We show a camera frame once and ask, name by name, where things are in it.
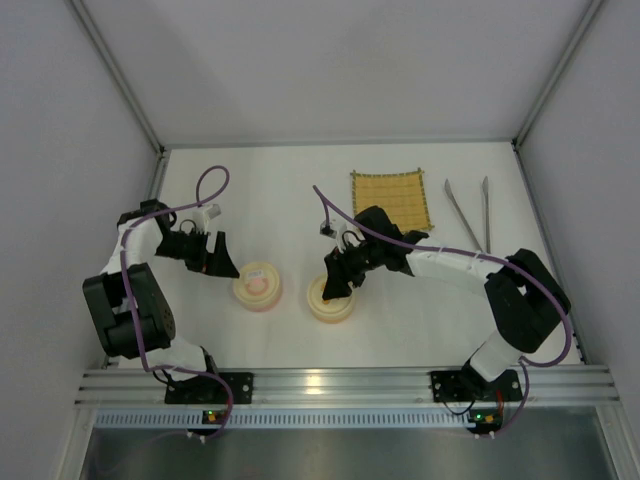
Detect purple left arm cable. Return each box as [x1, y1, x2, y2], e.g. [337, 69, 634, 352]
[120, 165, 235, 441]

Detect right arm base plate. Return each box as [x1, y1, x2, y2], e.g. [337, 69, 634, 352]
[429, 368, 523, 403]

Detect aluminium frame rail front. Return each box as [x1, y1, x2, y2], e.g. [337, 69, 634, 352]
[74, 365, 620, 409]

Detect upright frame post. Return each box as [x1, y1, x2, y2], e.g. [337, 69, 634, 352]
[65, 0, 165, 157]
[511, 0, 608, 153]

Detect cream lid with orange handle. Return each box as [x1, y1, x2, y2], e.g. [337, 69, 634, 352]
[306, 274, 355, 324]

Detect pink bowl white inside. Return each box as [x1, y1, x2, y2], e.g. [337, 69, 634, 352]
[233, 278, 282, 312]

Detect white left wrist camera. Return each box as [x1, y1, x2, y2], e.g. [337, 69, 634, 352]
[192, 204, 221, 233]

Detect right upright frame post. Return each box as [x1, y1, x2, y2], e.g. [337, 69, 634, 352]
[511, 0, 608, 153]

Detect orange bowl white inside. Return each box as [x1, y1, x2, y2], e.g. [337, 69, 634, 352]
[309, 299, 355, 324]

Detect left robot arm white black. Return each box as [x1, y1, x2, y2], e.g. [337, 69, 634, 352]
[82, 199, 240, 392]

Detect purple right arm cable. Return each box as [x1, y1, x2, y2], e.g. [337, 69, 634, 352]
[312, 184, 574, 436]

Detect left upright frame post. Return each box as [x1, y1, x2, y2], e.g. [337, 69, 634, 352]
[65, 0, 165, 157]

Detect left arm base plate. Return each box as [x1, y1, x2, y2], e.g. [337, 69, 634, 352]
[164, 372, 254, 405]

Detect metal tongs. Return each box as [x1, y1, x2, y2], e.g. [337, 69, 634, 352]
[443, 175, 494, 254]

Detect slotted grey cable duct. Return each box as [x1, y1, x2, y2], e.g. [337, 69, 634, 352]
[92, 405, 601, 430]

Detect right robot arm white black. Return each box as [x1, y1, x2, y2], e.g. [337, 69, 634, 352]
[322, 206, 571, 400]

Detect bamboo mat green edge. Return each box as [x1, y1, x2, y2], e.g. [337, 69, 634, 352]
[351, 168, 434, 233]

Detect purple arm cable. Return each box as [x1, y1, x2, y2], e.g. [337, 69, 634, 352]
[312, 184, 574, 436]
[120, 165, 235, 441]

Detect cream lid with pink handle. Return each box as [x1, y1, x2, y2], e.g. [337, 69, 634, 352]
[232, 262, 282, 311]

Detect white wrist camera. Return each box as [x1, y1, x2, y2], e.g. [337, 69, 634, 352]
[192, 204, 221, 233]
[320, 219, 348, 252]

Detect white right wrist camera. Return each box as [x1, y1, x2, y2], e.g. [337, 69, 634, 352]
[320, 219, 348, 252]

